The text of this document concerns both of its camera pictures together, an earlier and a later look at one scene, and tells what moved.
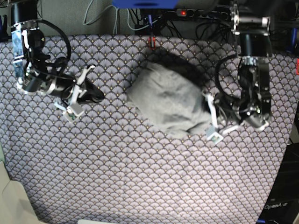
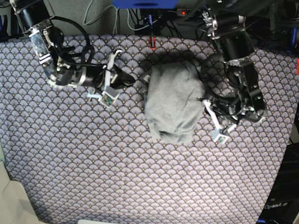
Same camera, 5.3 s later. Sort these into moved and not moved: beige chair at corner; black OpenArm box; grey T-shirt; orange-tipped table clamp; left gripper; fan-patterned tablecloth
Moved: grey T-shirt; left gripper
Not moved: beige chair at corner; orange-tipped table clamp; fan-patterned tablecloth; black OpenArm box
